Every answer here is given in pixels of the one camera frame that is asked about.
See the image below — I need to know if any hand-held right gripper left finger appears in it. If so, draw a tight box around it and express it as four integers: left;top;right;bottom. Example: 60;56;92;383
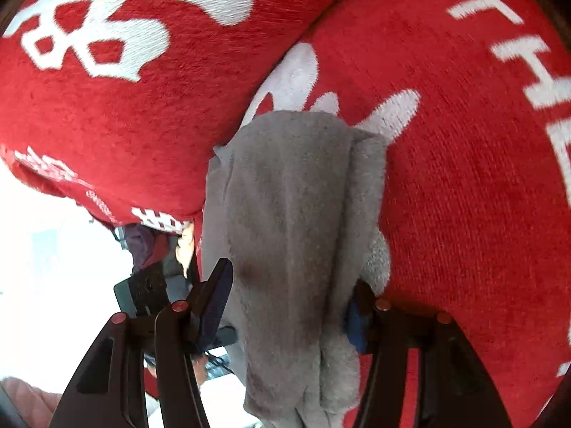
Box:
49;258;235;428

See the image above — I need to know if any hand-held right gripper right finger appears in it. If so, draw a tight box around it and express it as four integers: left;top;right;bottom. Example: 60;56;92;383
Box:
343;279;514;428

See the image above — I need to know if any grey knit garment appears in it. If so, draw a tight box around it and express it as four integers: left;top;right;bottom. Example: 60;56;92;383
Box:
201;111;393;428

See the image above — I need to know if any purple cloth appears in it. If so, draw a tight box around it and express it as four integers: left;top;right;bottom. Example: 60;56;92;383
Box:
124;224;168;272

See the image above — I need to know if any red sofa back cushion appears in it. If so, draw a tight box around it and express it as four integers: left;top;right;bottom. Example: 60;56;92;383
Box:
0;0;384;237

